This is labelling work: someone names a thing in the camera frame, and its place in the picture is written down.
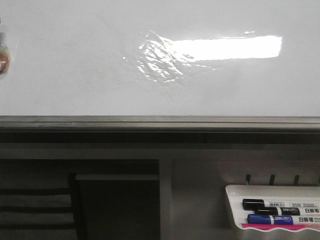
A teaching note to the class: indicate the taped black whiteboard marker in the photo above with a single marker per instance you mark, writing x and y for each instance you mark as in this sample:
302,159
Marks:
5,56

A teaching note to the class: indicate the white whiteboard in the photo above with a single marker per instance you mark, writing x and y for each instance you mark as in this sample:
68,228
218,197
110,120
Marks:
161,57

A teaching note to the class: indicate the white marker tray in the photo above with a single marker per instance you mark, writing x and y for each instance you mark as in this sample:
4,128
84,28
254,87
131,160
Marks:
237,215

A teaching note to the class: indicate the top black capped marker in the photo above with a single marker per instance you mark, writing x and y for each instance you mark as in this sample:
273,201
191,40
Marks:
252,204

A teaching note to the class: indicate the blue capped marker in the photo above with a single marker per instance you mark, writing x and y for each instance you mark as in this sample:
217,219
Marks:
282,219

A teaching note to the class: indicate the middle black marker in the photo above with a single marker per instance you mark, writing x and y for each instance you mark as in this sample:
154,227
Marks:
287,211

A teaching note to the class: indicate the black chair backrest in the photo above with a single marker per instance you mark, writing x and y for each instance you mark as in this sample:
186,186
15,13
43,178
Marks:
76,209

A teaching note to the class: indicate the grey whiteboard frame ledge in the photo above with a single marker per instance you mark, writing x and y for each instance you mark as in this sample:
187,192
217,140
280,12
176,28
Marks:
160,129

